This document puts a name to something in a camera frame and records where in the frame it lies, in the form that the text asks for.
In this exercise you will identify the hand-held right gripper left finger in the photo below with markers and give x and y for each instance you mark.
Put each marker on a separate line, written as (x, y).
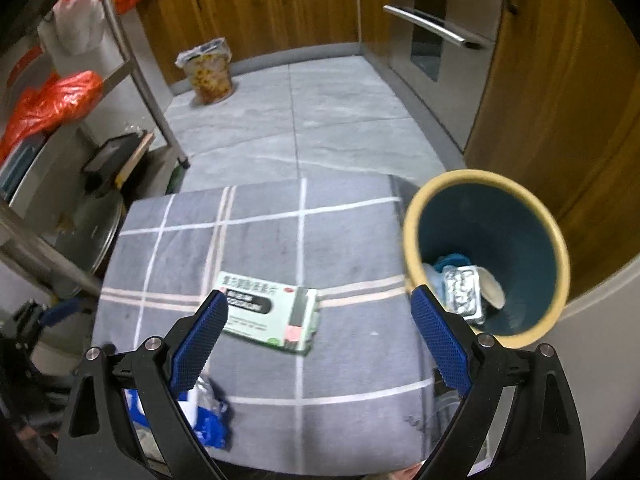
(200, 340)

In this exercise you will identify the grey checked mat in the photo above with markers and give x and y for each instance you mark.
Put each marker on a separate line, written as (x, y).
(350, 260)

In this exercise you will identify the black flat box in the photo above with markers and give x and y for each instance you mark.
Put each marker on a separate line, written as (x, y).
(107, 157)

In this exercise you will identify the green bottle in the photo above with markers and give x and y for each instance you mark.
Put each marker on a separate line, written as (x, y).
(176, 180)

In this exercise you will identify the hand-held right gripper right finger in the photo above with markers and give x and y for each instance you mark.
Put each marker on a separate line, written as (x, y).
(440, 340)

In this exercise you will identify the green white medicine box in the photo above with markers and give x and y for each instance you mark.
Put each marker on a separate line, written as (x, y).
(260, 305)

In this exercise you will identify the blue grey tray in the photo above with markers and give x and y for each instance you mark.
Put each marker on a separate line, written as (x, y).
(20, 170)

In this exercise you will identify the wooden base cabinet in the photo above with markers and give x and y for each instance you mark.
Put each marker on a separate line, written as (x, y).
(260, 15)

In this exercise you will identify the teal wastebasket with yellow rim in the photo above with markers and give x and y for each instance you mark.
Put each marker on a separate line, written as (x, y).
(490, 220)

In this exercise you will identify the tall wooden cabinet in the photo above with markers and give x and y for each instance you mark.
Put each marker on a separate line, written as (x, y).
(575, 110)

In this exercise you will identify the metal shelf rack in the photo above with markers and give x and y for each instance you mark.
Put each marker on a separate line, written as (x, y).
(150, 95)

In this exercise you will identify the white plastic bag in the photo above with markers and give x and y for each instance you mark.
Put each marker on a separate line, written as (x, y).
(75, 20)

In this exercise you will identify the round metal lid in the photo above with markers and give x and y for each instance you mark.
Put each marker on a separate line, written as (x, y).
(95, 235)

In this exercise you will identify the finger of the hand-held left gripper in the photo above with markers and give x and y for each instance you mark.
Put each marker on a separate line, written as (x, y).
(62, 310)

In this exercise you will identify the silver foil packet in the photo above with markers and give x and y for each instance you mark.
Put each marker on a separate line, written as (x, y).
(462, 290)

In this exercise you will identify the blue white plastic packet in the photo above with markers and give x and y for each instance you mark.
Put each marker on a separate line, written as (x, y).
(212, 425)

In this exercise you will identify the blue face mask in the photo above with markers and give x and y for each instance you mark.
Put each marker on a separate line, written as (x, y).
(450, 261)

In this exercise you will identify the stainless steel oven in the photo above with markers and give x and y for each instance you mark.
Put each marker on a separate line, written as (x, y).
(425, 60)

